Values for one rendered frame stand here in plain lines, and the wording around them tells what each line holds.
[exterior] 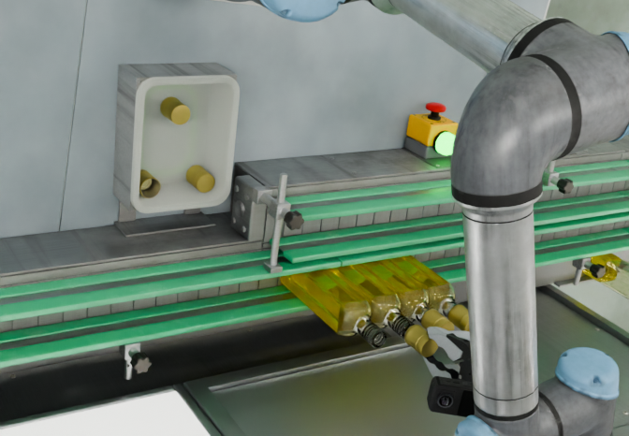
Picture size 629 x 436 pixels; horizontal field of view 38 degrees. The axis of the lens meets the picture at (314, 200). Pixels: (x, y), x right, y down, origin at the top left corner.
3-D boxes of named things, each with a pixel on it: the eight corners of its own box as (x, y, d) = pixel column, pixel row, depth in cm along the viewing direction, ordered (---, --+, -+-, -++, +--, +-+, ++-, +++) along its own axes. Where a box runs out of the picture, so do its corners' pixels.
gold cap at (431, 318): (418, 329, 149) (435, 342, 146) (422, 311, 148) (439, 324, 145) (435, 326, 151) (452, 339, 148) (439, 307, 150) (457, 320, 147)
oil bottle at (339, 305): (279, 283, 161) (344, 343, 145) (282, 254, 159) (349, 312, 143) (306, 278, 164) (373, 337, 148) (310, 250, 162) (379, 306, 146)
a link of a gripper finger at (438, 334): (450, 325, 145) (487, 362, 138) (421, 330, 142) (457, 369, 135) (456, 309, 143) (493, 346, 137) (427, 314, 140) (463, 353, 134)
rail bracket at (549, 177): (511, 170, 183) (560, 195, 172) (519, 135, 180) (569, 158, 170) (526, 168, 185) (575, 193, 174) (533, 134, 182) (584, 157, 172)
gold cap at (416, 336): (402, 345, 144) (418, 359, 140) (405, 326, 143) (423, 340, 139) (419, 341, 146) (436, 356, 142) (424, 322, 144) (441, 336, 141)
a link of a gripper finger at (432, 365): (444, 363, 147) (483, 386, 139) (415, 370, 144) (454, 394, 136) (446, 345, 146) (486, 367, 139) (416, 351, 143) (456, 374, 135)
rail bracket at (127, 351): (98, 355, 148) (128, 399, 137) (99, 317, 145) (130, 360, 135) (122, 350, 150) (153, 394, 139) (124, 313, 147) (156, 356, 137)
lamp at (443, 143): (431, 152, 176) (440, 158, 174) (434, 131, 175) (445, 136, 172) (448, 152, 179) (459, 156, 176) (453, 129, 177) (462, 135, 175)
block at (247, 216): (226, 226, 159) (244, 242, 153) (231, 175, 155) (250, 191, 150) (244, 224, 161) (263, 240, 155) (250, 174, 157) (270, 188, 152)
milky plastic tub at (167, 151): (112, 196, 152) (131, 215, 145) (118, 64, 144) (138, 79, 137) (207, 186, 161) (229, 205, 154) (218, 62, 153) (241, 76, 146)
